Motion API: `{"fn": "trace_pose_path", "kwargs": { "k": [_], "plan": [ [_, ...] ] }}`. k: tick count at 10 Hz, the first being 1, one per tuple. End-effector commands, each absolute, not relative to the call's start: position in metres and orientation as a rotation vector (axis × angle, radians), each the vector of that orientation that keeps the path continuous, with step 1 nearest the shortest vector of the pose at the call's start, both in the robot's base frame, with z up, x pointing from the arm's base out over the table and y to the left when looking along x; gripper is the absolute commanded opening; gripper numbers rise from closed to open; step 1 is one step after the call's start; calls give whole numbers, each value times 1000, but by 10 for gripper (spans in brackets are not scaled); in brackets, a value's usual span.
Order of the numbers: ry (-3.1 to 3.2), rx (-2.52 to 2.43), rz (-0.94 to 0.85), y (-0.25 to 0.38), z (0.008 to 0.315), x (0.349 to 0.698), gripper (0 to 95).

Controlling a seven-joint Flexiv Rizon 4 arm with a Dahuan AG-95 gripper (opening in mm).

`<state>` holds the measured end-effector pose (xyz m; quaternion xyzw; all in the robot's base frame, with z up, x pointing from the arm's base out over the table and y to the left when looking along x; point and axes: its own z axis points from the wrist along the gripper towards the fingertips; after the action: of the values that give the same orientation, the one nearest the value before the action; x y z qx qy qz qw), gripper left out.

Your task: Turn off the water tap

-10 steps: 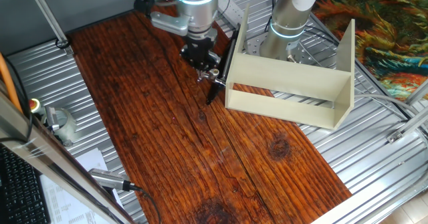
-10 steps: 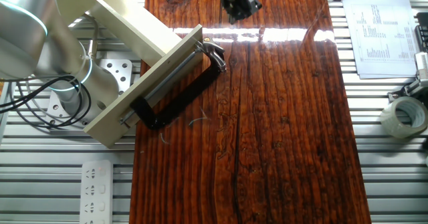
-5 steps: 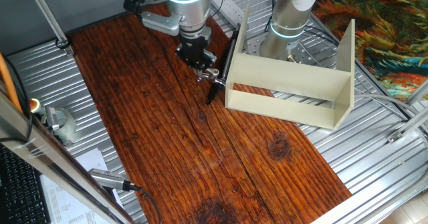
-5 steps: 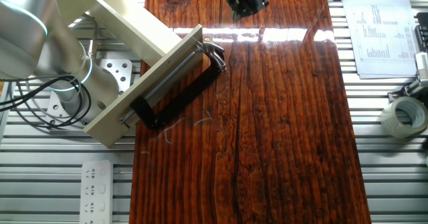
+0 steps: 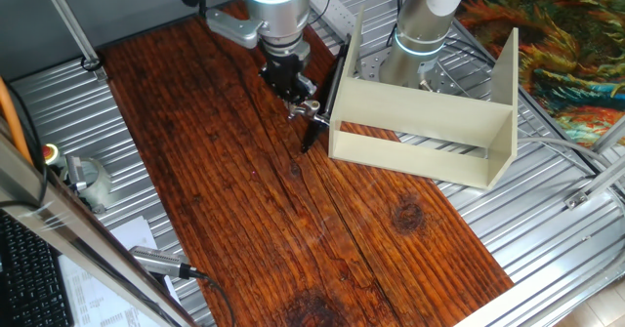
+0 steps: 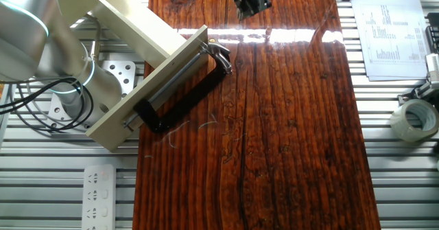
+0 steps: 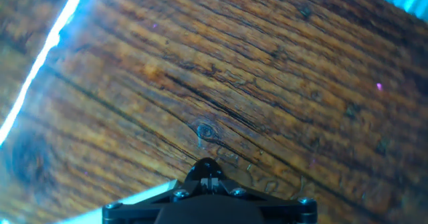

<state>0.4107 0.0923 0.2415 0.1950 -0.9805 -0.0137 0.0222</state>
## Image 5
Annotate black keyboard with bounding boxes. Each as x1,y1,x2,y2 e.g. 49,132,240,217
0,209,75,327

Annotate red emergency stop button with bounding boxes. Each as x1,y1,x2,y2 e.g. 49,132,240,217
41,143,67,171

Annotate large aluminium frame beam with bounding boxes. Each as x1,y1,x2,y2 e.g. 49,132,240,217
0,116,199,327

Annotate aluminium profile strut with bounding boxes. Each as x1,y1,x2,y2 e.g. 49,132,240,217
564,156,625,210
589,116,625,153

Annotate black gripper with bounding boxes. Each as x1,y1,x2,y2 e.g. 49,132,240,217
258,52,318,119

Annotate black C-clamp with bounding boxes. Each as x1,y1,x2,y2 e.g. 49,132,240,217
300,33,353,154

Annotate orange tube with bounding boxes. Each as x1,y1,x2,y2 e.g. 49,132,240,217
0,76,34,167

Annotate clear tape roll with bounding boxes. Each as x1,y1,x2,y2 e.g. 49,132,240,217
61,156,114,214

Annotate colourful patterned cloth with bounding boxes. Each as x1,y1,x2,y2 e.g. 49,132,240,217
456,0,625,147

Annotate brown wooden board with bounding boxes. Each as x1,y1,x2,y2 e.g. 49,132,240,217
100,0,515,327

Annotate beige wooden stand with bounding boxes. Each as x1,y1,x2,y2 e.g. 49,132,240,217
327,7,520,191

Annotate grey power cable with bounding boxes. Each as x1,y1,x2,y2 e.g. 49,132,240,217
516,135,625,172

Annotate pale aluminium edge beam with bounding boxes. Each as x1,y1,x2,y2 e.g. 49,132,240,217
453,248,625,327

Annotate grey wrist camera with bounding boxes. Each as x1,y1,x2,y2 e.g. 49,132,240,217
204,8,266,50

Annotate black camera cable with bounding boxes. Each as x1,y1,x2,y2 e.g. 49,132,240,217
189,266,237,327

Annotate thin aluminium pole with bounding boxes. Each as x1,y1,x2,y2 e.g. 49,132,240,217
36,0,109,83

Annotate printed paper sheets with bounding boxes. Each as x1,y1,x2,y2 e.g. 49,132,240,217
57,214,183,327

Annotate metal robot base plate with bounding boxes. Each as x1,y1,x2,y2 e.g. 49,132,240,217
312,0,470,97

